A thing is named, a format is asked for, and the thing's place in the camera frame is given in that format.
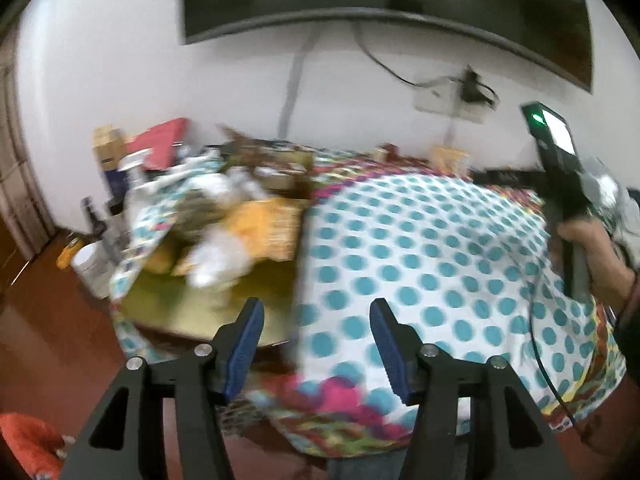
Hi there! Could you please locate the red paper bag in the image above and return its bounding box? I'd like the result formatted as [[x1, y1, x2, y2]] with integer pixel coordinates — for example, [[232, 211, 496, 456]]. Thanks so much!
[[127, 117, 190, 171]]

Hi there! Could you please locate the person's right hand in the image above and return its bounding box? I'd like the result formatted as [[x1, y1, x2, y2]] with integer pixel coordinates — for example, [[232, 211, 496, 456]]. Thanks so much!
[[550, 218, 637, 316]]

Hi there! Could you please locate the polka dot tablecloth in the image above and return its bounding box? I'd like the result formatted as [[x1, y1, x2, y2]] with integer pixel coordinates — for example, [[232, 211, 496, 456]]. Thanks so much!
[[115, 153, 626, 458]]

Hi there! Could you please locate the orange stool cushion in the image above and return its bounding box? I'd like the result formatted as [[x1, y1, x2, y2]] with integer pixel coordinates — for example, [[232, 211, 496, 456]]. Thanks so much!
[[1, 413, 66, 479]]

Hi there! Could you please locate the clear plastic bag bundle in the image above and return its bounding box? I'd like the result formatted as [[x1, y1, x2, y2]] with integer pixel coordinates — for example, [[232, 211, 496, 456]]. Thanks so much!
[[579, 156, 640, 261]]

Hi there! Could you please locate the yellow orange snack bag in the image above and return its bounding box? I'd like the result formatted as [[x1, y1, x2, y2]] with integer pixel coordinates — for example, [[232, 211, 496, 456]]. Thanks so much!
[[222, 197, 307, 262]]

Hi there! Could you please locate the white wall socket panel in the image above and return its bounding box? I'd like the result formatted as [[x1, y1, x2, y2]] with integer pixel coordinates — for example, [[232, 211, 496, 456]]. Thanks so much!
[[412, 77, 494, 125]]

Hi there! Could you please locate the dark red small box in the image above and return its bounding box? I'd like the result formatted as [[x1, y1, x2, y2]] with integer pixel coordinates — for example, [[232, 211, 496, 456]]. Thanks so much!
[[370, 143, 399, 164]]

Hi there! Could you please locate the black power plug adapter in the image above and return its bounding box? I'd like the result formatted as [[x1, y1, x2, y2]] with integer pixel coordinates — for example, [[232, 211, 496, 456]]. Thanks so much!
[[459, 66, 500, 110]]

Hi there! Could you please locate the yellow medicine box upright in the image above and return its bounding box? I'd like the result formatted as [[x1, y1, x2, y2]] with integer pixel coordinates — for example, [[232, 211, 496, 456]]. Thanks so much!
[[428, 145, 471, 178]]

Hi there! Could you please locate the dark green sleeve forearm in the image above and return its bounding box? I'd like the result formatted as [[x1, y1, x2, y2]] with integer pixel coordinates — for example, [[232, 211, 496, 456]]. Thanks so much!
[[614, 275, 640, 385]]

